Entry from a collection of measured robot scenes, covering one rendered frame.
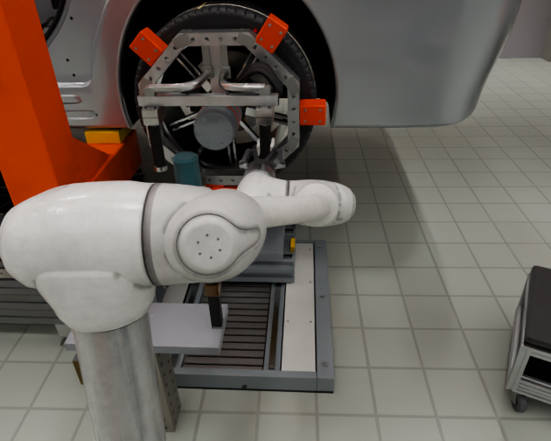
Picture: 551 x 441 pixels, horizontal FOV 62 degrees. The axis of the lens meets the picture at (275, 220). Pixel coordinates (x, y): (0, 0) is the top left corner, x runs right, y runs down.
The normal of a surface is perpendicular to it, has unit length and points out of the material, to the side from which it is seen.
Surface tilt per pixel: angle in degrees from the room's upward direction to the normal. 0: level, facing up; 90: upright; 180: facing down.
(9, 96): 90
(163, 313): 0
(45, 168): 90
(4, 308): 90
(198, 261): 62
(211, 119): 90
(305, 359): 0
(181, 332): 0
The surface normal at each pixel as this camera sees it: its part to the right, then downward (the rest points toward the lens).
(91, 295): 0.07, 0.45
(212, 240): 0.12, 0.13
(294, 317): -0.03, -0.84
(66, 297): -0.15, 0.44
